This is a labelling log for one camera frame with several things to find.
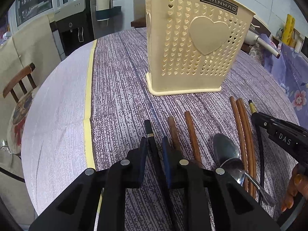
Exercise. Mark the yellow package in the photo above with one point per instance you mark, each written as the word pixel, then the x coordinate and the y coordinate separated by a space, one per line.
pixel 288 30

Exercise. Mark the purple floral cloth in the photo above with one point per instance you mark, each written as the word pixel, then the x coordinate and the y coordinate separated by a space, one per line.
pixel 290 72

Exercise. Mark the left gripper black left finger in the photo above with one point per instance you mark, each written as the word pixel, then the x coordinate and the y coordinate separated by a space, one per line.
pixel 95 200

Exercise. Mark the white pan with handle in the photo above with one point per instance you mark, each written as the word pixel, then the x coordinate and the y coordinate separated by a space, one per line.
pixel 252 37

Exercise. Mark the beige sofa cover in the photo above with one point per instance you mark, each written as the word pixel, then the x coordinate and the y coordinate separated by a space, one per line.
pixel 34 43

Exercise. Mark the water dispenser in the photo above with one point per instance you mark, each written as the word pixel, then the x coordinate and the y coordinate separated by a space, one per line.
pixel 74 24

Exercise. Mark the cream plastic utensil holder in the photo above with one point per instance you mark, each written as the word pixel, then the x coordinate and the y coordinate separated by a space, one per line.
pixel 192 44

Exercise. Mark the steel spoon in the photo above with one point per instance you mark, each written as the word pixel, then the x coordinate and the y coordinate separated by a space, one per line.
pixel 228 157

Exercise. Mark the wooden chair with cushion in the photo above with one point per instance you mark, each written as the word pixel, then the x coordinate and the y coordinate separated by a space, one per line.
pixel 21 109

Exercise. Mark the black chopstick gold band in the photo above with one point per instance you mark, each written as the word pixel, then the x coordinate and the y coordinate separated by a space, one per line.
pixel 160 174

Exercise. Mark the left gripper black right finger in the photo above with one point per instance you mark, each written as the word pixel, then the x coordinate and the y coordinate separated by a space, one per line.
pixel 212 197

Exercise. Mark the right hand painted nails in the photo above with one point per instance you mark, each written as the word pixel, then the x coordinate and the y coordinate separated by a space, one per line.
pixel 297 184

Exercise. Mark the brown wooden chopstick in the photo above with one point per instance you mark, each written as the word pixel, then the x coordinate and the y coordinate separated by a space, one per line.
pixel 240 131
pixel 192 136
pixel 173 133
pixel 251 159

